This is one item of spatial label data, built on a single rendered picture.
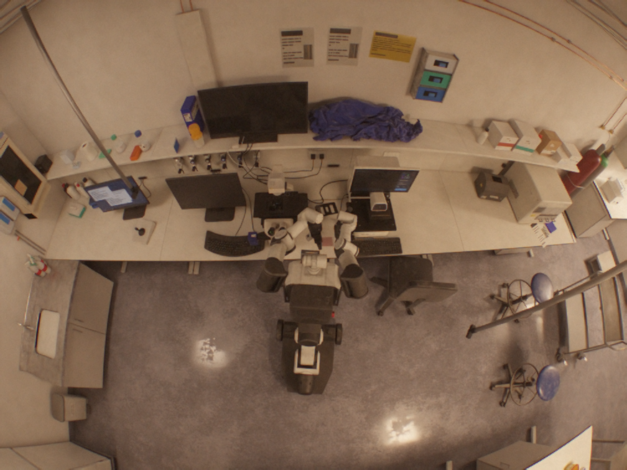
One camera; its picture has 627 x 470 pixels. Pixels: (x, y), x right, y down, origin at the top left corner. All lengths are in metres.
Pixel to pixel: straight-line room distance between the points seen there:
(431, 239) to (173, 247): 2.11
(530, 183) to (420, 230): 1.24
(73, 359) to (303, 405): 2.21
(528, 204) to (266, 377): 2.94
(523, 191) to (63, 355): 4.48
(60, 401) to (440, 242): 3.96
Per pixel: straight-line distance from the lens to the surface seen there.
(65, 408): 3.42
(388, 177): 1.85
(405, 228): 2.27
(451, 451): 3.15
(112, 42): 2.23
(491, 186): 2.79
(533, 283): 2.94
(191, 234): 2.30
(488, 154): 2.50
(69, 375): 2.96
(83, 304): 3.02
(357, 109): 2.03
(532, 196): 2.84
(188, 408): 2.90
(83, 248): 2.95
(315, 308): 1.25
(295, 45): 1.91
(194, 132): 2.01
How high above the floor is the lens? 2.61
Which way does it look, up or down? 63 degrees down
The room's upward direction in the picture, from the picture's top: 3 degrees clockwise
